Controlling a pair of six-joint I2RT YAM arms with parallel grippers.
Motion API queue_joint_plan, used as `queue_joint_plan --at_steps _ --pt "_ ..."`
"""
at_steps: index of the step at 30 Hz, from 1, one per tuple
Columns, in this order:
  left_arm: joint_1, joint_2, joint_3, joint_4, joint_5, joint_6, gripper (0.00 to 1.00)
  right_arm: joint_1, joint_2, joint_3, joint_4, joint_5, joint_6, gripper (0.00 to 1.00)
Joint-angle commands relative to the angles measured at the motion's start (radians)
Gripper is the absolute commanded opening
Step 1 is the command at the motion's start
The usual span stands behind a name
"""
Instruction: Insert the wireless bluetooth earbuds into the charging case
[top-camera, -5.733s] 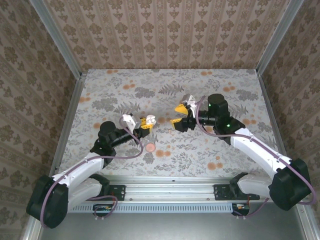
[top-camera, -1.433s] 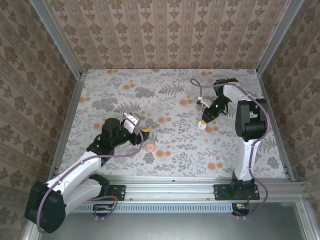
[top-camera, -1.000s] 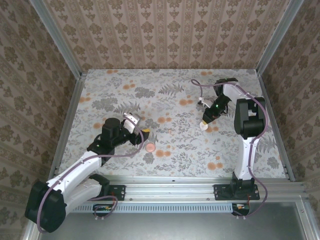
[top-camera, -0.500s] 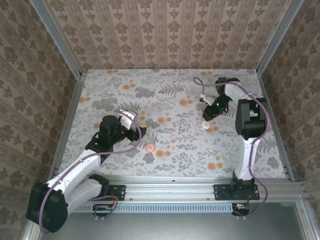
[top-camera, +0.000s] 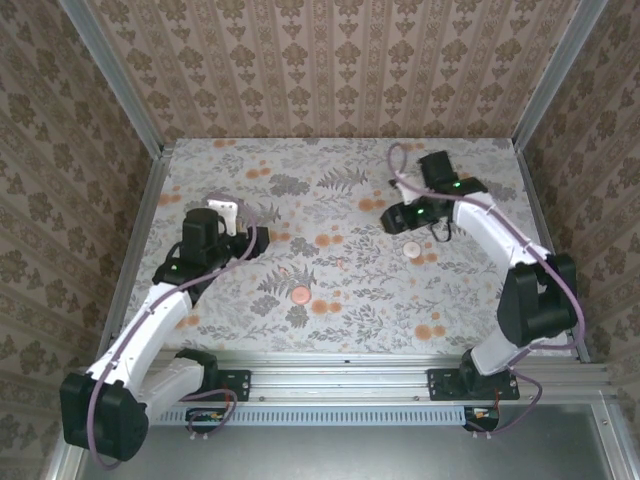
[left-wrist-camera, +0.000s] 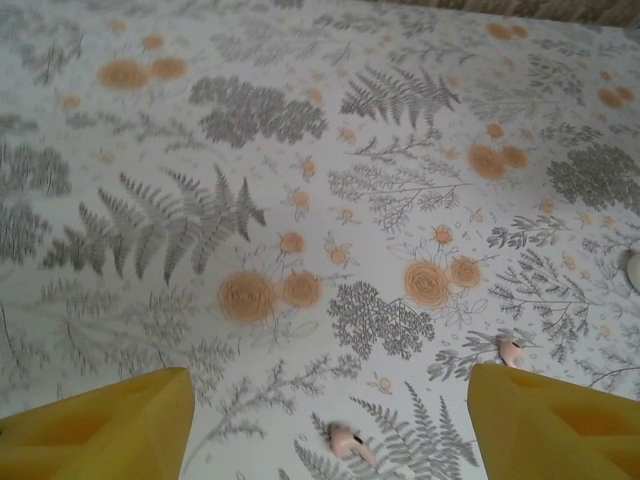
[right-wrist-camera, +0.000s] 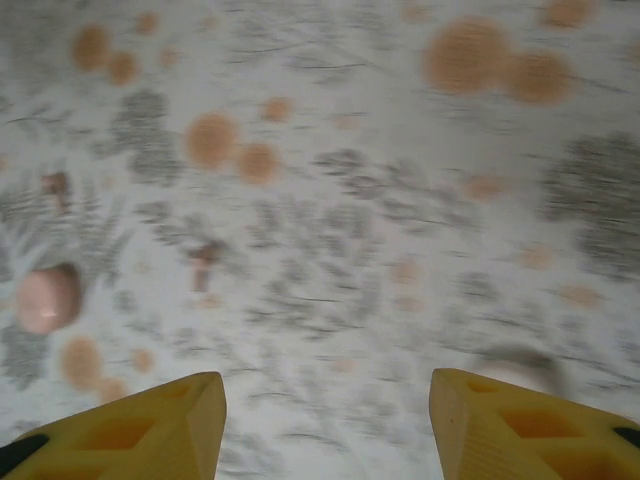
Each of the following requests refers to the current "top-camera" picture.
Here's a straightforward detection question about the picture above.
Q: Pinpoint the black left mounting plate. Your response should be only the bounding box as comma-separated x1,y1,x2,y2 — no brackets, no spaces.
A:
215,368,252,402

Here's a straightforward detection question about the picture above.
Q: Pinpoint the thin black cable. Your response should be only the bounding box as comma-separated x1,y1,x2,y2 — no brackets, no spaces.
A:
428,219,454,245

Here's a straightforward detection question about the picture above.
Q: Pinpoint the grey metal panel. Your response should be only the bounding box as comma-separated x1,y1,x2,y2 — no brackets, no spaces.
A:
47,403,640,480

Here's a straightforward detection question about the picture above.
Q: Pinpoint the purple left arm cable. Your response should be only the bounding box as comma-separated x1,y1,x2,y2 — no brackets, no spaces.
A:
87,192,261,471

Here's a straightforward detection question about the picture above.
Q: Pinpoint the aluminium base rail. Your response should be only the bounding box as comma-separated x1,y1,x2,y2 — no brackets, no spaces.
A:
149,349,614,405

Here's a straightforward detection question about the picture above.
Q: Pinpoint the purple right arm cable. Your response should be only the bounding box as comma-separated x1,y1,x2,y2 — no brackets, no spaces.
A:
388,142,587,436

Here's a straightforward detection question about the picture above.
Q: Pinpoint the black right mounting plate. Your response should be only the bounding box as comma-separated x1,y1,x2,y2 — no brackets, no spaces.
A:
427,368,521,402

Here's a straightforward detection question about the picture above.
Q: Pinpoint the aluminium table side rail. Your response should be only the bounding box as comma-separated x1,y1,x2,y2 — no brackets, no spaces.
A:
97,142,176,354
513,139,592,364

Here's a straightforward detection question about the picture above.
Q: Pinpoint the aluminium frame post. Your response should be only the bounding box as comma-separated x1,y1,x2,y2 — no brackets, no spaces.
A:
512,0,611,151
58,0,166,154

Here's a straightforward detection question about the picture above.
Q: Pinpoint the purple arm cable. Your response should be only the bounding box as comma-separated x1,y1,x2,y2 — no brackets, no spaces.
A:
388,142,587,436
87,192,261,471

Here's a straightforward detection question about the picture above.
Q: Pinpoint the floral patterned table cover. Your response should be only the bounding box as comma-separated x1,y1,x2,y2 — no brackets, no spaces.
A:
112,137,576,357

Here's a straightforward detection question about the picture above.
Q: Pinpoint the white slotted cable duct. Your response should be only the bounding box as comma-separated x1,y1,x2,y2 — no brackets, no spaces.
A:
147,405,469,427

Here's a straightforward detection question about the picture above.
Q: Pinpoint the black mounting plate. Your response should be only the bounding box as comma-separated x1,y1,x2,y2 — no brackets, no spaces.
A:
427,368,521,402
215,368,252,402

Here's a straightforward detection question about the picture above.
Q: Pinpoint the black controller board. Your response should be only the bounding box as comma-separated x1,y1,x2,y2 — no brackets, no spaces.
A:
463,405,502,432
185,407,227,434

